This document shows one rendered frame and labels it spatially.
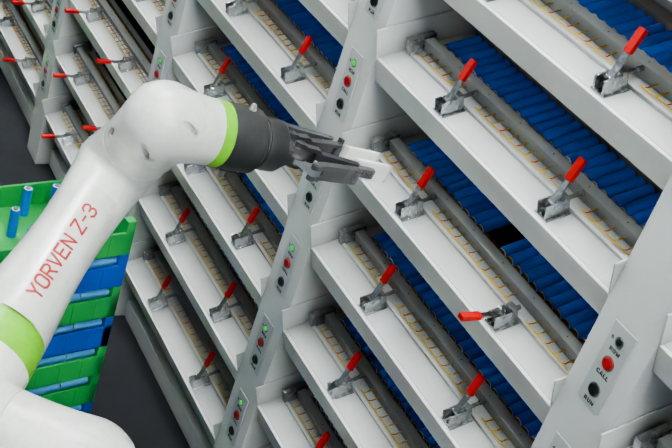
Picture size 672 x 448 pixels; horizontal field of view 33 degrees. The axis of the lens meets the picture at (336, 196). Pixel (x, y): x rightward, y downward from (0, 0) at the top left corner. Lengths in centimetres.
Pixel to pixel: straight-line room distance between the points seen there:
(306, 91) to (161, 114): 66
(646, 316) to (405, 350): 54
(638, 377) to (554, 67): 41
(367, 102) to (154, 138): 52
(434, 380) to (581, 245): 40
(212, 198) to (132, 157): 92
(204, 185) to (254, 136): 92
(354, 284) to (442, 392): 27
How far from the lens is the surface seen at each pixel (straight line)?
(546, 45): 153
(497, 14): 159
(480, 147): 163
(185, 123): 145
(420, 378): 178
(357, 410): 197
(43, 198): 238
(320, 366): 204
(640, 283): 140
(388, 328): 185
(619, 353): 143
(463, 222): 174
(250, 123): 151
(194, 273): 249
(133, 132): 145
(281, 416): 220
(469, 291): 166
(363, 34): 185
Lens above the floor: 179
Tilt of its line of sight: 29 degrees down
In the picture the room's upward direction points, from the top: 19 degrees clockwise
